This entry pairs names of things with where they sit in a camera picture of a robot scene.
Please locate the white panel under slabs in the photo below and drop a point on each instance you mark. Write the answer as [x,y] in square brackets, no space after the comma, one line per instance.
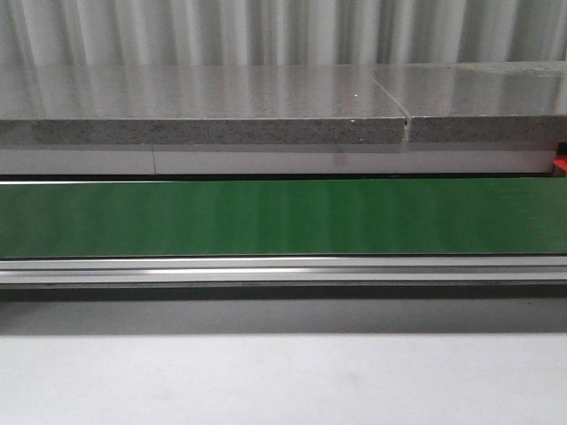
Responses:
[404,158]

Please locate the green conveyor belt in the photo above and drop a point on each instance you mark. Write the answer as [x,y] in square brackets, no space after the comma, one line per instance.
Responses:
[296,217]

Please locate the grey speckled stone slab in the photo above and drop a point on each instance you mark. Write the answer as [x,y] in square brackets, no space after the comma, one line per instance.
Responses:
[196,105]

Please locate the red plastic tray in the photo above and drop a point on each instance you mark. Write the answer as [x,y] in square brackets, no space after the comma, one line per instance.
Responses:
[560,166]

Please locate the white pleated curtain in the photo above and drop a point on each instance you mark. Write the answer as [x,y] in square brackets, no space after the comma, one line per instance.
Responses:
[220,33]

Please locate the aluminium conveyor side rail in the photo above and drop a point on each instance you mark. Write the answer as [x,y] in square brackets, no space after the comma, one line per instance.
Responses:
[279,272]

